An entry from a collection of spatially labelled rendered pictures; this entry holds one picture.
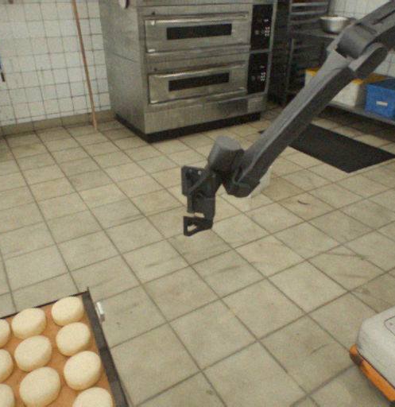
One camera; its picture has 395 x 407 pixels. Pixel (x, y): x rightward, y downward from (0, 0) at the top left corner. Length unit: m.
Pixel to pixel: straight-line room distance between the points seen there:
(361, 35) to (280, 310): 1.40
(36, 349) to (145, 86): 3.16
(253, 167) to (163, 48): 2.82
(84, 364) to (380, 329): 1.23
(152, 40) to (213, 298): 2.36
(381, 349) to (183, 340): 0.79
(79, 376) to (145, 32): 3.19
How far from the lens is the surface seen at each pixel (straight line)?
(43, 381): 0.60
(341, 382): 1.78
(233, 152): 0.84
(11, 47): 4.31
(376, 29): 0.87
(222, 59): 4.01
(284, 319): 1.93
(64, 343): 0.63
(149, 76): 3.60
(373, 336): 1.63
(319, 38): 4.57
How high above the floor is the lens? 1.39
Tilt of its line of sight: 31 degrees down
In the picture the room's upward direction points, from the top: straight up
